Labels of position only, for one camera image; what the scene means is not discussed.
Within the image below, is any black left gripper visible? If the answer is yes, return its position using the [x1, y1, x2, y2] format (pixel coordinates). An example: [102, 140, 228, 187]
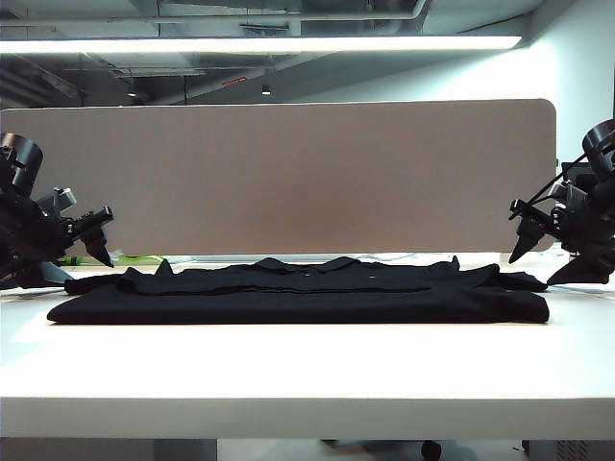
[0, 190, 116, 289]

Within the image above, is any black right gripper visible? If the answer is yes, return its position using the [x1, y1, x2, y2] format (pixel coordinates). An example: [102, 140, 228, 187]
[507, 189, 615, 288]

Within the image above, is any black polo shirt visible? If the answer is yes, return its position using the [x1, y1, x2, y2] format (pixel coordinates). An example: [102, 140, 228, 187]
[46, 255, 551, 326]

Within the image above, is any green plastic packet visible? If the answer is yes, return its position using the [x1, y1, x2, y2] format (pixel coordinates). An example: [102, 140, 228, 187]
[56, 254, 167, 267]

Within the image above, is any grey perforated cabinet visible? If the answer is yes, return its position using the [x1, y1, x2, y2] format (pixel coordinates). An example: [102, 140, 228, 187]
[522, 439, 615, 461]

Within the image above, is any grey desk leg panel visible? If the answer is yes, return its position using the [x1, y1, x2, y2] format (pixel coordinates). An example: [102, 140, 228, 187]
[153, 437, 220, 461]

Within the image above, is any beige desk divider panel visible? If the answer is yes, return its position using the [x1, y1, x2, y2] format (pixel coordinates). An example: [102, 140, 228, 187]
[0, 98, 557, 256]

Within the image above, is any black chair base with caster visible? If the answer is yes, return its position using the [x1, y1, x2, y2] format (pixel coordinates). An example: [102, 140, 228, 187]
[320, 437, 454, 461]

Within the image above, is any long ceiling light bar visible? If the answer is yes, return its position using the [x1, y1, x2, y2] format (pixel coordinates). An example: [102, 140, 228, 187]
[0, 35, 524, 56]

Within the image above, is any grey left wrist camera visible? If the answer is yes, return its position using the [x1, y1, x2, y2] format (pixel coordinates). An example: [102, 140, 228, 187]
[36, 186, 79, 215]

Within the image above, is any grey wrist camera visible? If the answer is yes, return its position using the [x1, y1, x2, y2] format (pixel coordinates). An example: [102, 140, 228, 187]
[550, 181, 589, 208]
[36, 186, 79, 215]

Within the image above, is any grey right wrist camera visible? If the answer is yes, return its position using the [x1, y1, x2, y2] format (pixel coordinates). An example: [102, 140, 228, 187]
[550, 181, 589, 208]

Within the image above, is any white ceiling duct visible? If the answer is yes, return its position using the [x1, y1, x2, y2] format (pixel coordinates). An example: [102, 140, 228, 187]
[153, 0, 430, 25]

